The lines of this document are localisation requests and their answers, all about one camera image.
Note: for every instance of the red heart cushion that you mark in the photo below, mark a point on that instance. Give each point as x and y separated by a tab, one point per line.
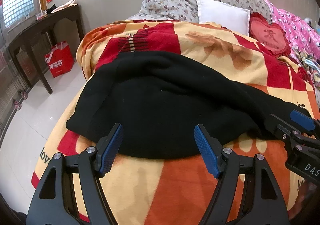
270	35

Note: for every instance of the red shopping bag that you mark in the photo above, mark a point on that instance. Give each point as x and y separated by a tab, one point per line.
59	60

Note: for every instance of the dark wooden table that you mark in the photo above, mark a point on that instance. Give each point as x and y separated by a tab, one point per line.
46	24

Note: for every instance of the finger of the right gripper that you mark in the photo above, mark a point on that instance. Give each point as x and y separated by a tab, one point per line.
304	121

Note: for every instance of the orange red checkered blanket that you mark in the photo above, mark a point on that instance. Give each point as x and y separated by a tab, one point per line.
176	191

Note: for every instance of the black pants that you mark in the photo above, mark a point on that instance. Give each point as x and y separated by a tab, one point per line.
160	97

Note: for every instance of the pink cloth on table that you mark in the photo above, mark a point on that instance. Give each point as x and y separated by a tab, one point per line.
64	6

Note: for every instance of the white pillow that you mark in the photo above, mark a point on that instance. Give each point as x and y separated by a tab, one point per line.
230	17

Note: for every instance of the pair of floor slippers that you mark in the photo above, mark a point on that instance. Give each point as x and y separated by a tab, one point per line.
23	95

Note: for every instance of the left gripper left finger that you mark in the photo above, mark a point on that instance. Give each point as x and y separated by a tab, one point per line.
54	200

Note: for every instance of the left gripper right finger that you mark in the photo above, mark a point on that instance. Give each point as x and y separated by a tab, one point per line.
262	201

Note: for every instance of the pink patterned quilt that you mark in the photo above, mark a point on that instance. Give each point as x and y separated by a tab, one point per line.
300	36

